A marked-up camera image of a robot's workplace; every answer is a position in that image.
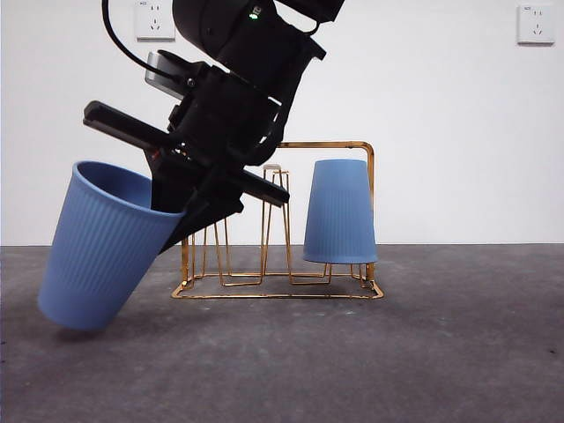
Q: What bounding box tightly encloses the blue ribbed cup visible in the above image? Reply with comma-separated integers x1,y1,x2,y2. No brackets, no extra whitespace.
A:
36,160,189,332
301,158,379,265

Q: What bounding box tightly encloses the pale grey camera box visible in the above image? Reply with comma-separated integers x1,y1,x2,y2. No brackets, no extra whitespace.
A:
144,50,196,101

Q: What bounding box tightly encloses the gold wire cup rack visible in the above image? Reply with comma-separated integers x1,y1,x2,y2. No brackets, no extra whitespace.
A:
170,140,385,301

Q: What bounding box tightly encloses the white wall socket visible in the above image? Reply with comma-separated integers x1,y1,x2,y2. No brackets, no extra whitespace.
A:
135,0,176,43
516,4,555,46

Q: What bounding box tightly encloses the black cable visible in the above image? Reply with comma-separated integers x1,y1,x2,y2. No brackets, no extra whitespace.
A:
101,0,155,71

